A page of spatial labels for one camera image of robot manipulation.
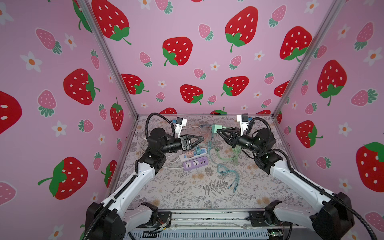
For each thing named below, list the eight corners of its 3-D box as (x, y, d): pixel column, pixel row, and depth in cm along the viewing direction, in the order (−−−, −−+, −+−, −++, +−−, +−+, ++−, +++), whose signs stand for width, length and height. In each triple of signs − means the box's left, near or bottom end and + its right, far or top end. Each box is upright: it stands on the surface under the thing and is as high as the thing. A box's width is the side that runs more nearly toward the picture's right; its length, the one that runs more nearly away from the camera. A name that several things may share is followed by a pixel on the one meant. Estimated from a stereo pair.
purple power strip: (183, 171, 92) (183, 169, 90) (182, 164, 95) (181, 162, 93) (209, 164, 95) (209, 162, 93) (207, 157, 98) (207, 155, 96)
